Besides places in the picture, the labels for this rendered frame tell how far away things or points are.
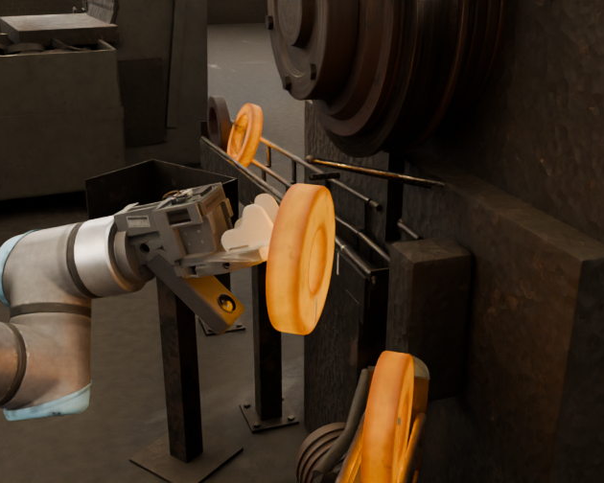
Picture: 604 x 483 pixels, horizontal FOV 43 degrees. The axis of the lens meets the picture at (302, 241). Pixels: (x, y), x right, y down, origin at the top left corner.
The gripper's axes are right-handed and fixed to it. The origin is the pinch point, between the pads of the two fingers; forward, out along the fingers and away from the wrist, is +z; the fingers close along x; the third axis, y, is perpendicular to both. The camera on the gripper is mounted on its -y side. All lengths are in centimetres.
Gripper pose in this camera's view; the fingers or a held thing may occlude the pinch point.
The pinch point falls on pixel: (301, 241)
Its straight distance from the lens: 79.2
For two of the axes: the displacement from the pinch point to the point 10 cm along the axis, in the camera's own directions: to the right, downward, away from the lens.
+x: 2.8, -3.7, 8.9
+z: 9.2, -1.5, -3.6
